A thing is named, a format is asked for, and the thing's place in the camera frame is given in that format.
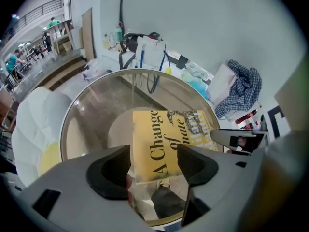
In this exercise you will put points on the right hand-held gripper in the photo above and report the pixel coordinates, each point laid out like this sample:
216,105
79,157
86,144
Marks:
287,105

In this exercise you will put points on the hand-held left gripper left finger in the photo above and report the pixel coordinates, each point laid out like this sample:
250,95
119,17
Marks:
72,178

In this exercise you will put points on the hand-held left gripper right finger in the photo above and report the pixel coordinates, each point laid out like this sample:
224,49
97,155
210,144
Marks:
227,175

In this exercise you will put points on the white flower-shaped seat cushion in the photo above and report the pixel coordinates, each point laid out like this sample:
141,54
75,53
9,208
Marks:
36,120

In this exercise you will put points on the yellow book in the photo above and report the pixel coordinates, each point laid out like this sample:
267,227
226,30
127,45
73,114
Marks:
142,134

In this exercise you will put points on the cola bottle red cap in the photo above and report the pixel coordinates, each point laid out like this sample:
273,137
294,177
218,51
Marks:
247,116

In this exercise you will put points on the teal plastic bag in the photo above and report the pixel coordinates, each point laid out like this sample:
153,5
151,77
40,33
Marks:
199,88

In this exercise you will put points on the white paper bag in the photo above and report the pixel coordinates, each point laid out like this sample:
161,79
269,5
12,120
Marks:
220,83

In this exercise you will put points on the blue checked cloth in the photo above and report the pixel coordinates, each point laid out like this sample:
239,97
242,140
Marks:
243,88

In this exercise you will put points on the printed plastic bag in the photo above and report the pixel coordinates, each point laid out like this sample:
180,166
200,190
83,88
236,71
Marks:
196,70

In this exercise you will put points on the round wooden shelf drum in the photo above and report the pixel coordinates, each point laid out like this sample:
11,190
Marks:
101,110

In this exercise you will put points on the wooden step platform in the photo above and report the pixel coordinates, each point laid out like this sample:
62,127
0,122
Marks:
55,74

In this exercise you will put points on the white tote bag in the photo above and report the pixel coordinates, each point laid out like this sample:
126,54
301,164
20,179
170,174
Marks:
150,52

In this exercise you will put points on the bin with white bag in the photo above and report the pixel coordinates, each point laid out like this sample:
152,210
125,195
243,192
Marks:
95,70

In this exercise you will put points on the grey roller blind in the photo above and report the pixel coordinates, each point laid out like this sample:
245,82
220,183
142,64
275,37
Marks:
205,20

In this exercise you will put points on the black bag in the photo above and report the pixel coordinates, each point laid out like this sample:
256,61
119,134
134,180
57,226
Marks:
130,42

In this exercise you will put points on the yellow drink bottle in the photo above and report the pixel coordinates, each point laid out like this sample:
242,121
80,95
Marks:
106,42

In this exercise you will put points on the leaning wood board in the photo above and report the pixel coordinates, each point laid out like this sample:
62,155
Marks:
88,33

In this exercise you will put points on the green water bottle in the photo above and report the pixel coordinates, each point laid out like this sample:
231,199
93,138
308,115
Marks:
118,33

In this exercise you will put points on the light wooden table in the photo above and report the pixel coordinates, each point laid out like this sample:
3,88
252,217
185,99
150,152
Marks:
64,30

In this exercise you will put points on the black balcony railing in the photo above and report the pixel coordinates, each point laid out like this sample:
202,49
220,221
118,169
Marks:
36,13

